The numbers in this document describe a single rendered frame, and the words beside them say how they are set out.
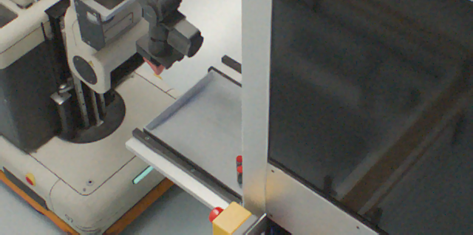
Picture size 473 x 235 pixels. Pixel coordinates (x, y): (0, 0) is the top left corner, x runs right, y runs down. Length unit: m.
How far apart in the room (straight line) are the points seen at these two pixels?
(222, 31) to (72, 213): 1.23
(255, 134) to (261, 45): 0.25
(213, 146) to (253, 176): 0.38
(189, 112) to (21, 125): 0.81
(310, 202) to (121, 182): 1.26
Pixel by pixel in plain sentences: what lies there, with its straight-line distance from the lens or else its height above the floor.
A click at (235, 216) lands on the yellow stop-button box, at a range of 1.81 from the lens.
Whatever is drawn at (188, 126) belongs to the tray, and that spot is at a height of 0.88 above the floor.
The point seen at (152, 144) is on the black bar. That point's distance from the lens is 2.11.
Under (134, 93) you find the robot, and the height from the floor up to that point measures 0.28.
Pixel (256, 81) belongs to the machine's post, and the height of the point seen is 1.42.
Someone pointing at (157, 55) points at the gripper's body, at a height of 1.17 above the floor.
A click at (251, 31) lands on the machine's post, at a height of 1.53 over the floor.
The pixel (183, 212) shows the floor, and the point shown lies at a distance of 3.07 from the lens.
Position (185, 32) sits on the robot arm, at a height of 1.28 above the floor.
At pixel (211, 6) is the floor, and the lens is 3.80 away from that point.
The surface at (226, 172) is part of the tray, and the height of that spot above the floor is 0.88.
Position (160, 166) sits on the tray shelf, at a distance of 2.09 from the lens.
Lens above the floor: 2.53
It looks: 48 degrees down
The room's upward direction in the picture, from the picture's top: 1 degrees counter-clockwise
